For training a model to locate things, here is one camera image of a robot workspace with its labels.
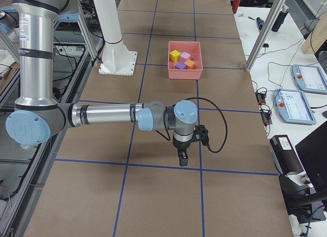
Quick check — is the black monitor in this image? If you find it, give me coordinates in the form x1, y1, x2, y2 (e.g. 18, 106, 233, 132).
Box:
295, 122, 327, 191

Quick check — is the purple foam block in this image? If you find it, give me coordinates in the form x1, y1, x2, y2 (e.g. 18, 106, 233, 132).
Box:
175, 62, 187, 70

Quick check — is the yellow foam block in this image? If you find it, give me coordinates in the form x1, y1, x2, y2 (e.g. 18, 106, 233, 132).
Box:
169, 50, 181, 63

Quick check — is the black box with label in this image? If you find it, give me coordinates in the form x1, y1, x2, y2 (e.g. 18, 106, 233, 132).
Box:
269, 135, 304, 175

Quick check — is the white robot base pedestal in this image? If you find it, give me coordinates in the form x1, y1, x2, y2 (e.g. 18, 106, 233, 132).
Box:
93, 0, 137, 76

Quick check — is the pink plastic bin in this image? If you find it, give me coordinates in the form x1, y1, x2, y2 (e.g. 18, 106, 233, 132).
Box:
168, 41, 203, 80

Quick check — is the orange foam block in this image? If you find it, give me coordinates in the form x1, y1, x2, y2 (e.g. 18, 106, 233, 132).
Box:
184, 59, 196, 69

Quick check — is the light pink foam block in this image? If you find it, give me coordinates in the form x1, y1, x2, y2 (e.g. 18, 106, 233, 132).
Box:
179, 52, 191, 62

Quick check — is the far teach pendant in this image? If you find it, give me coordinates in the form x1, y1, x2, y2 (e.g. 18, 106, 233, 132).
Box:
292, 64, 326, 94

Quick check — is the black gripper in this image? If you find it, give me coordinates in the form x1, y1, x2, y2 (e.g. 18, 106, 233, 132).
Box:
173, 125, 210, 167

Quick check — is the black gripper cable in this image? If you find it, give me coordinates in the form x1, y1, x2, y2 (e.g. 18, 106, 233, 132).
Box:
155, 97, 228, 153

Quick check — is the aluminium frame post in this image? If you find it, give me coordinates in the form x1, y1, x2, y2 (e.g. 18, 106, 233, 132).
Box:
244, 0, 286, 72

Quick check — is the red cylinder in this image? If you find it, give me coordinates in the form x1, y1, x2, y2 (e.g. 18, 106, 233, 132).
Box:
232, 0, 241, 14

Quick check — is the black water bottle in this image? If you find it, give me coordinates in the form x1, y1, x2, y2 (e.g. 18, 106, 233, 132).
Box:
271, 5, 289, 32

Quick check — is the near teach pendant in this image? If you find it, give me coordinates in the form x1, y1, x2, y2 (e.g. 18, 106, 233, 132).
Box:
274, 89, 316, 125

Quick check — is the teach pendant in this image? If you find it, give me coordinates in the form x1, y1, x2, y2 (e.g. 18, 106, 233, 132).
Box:
292, 64, 326, 94
274, 89, 316, 125

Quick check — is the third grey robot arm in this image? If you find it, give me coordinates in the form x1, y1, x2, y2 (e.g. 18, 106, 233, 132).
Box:
1, 6, 19, 35

